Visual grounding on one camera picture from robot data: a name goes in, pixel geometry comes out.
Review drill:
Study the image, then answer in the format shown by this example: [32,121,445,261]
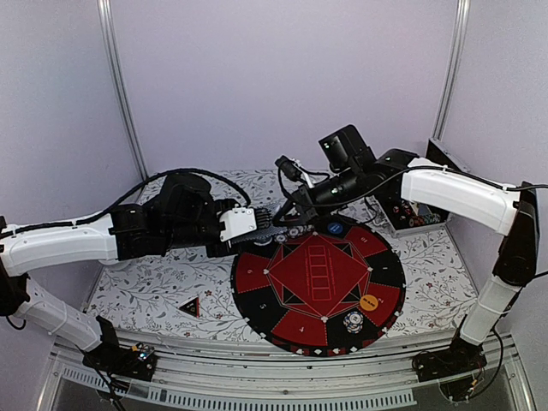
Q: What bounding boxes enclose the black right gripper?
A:
[273,165,365,226]

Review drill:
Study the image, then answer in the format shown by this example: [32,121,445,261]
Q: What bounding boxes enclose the white blue chip row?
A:
[273,225,314,243]

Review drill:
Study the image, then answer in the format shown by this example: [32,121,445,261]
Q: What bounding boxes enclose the blue playing card deck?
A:
[229,226,289,246]

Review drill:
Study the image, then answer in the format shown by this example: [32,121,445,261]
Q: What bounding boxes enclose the blue small blind button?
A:
[327,222,344,235]

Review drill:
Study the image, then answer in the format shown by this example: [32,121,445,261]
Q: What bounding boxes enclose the orange big blind button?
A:
[360,295,379,312]

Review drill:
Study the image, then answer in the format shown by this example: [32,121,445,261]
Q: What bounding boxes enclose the white blue chip stack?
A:
[343,311,364,334]

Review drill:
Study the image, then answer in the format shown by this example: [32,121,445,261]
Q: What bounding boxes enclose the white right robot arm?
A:
[275,124,540,373]

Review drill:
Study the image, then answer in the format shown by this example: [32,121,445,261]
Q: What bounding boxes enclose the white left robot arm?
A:
[1,171,271,372]

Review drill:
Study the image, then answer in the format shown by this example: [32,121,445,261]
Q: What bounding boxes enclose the round red black poker mat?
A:
[230,216,407,357]

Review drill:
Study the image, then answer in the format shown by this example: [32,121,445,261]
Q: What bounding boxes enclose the floral patterned tablecloth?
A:
[83,169,487,343]

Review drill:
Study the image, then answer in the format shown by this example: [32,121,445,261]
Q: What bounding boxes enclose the triangular red black token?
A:
[178,295,200,319]

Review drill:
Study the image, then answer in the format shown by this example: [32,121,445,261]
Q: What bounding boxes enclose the aluminium poker chip case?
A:
[375,139,470,237]

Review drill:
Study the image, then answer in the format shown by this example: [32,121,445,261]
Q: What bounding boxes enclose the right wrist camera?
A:
[275,155,313,188]

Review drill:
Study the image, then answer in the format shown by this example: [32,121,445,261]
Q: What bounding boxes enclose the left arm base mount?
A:
[82,342,158,382]

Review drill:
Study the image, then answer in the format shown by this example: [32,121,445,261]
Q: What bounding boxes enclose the aluminium front rail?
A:
[36,329,539,411]

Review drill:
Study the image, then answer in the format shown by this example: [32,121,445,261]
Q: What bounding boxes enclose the right aluminium frame post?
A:
[432,0,471,141]

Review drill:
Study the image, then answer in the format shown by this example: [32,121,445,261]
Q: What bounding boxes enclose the aluminium frame post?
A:
[97,0,149,180]
[432,0,471,141]

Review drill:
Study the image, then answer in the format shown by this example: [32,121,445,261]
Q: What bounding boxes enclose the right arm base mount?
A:
[412,348,487,402]

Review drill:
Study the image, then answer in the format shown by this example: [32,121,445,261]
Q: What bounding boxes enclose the left aluminium frame post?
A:
[97,0,149,180]

